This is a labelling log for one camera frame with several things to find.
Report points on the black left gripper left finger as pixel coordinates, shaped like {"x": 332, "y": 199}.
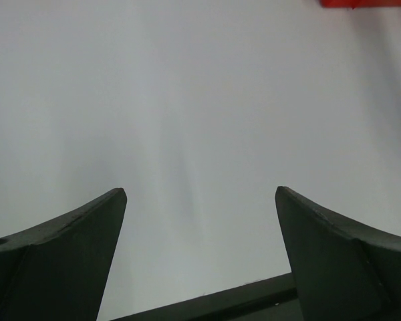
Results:
{"x": 58, "y": 270}

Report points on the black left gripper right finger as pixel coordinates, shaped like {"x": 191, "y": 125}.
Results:
{"x": 343, "y": 269}

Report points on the folded red t-shirt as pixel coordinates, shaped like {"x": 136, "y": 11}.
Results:
{"x": 354, "y": 4}

